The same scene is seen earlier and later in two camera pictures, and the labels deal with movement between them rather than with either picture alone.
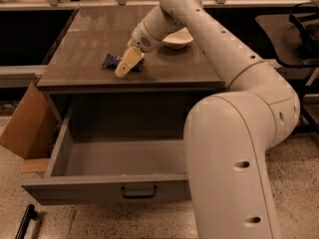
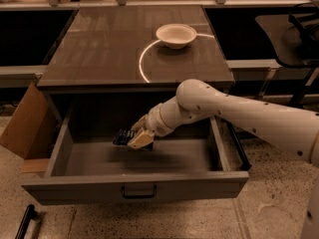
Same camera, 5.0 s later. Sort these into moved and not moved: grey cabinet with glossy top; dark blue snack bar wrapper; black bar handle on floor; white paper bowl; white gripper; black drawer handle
Moved: white gripper; dark blue snack bar wrapper
Not moved: black bar handle on floor; white paper bowl; grey cabinet with glossy top; black drawer handle
